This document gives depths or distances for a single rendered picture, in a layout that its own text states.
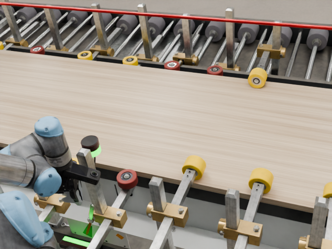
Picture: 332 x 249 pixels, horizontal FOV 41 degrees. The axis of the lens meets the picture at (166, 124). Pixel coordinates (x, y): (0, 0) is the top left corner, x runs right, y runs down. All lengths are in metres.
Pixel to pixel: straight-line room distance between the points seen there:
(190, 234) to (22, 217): 1.13
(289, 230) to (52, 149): 0.91
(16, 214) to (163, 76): 1.52
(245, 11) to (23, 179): 3.93
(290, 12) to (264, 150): 3.14
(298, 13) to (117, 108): 3.03
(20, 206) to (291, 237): 1.17
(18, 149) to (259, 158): 0.91
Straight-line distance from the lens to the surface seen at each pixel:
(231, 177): 1.70
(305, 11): 4.85
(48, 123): 1.34
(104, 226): 1.67
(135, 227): 1.95
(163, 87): 2.18
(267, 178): 1.60
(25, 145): 1.32
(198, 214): 1.83
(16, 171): 1.17
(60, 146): 1.36
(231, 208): 1.39
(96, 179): 1.44
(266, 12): 4.83
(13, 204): 0.87
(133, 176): 1.74
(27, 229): 0.86
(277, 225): 1.75
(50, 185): 1.22
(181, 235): 1.89
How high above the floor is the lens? 2.14
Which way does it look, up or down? 39 degrees down
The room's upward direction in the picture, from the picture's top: 8 degrees counter-clockwise
